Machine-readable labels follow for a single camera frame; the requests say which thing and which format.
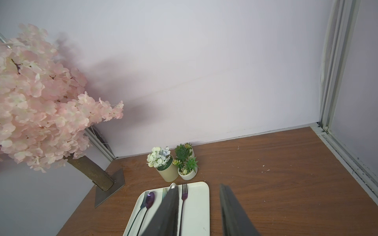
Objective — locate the blue handled fork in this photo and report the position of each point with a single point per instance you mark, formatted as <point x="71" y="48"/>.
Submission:
<point x="143" y="204"/>

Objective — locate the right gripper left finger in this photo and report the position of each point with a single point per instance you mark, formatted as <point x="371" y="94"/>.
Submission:
<point x="165" y="220"/>

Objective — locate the white flower pot plant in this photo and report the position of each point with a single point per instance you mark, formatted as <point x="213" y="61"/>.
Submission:
<point x="162" y="160"/>

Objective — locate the purple spoon dark handle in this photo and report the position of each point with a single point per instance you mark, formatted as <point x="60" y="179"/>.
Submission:
<point x="150" y="199"/>

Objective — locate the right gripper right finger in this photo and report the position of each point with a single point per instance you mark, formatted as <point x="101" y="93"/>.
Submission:
<point x="235" y="221"/>

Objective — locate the green handled fork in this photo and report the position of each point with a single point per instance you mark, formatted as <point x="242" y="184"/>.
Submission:
<point x="164" y="192"/>

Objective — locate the pink cherry blossom tree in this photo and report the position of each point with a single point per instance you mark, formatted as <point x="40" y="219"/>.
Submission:
<point x="45" y="111"/>

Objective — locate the green succulent pot plant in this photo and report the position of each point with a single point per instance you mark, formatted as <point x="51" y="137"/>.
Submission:
<point x="186" y="161"/>

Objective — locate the purple fork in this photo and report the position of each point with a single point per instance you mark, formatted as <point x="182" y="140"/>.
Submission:
<point x="185" y="193"/>

